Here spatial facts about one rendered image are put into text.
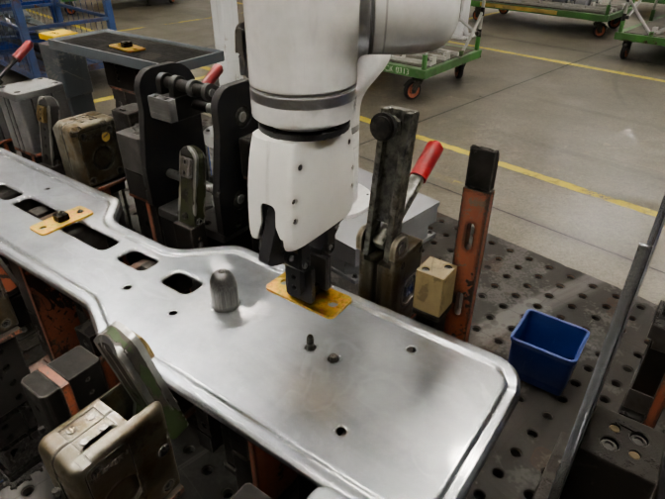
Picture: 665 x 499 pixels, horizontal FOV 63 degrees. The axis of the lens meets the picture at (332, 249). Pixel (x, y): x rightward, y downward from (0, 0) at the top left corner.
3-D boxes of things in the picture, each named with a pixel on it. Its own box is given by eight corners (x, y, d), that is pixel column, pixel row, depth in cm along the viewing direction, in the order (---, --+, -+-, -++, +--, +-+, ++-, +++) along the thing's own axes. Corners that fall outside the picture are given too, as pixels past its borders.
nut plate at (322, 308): (263, 289, 55) (262, 279, 54) (288, 271, 57) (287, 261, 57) (331, 321, 50) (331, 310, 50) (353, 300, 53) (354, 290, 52)
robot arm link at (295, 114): (298, 61, 48) (299, 96, 49) (226, 84, 42) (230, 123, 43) (379, 77, 44) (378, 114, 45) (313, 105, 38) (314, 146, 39)
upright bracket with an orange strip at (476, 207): (423, 466, 80) (468, 146, 53) (427, 459, 81) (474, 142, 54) (440, 476, 78) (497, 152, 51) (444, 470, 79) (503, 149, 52)
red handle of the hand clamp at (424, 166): (360, 237, 64) (421, 134, 68) (366, 246, 66) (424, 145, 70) (392, 248, 62) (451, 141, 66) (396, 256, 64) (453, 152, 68)
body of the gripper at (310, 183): (306, 85, 49) (309, 196, 55) (225, 116, 42) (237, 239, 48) (377, 100, 45) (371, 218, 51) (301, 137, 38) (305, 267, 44)
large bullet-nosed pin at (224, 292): (208, 316, 64) (201, 270, 61) (227, 303, 67) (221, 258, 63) (227, 327, 63) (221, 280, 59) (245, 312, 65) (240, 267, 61)
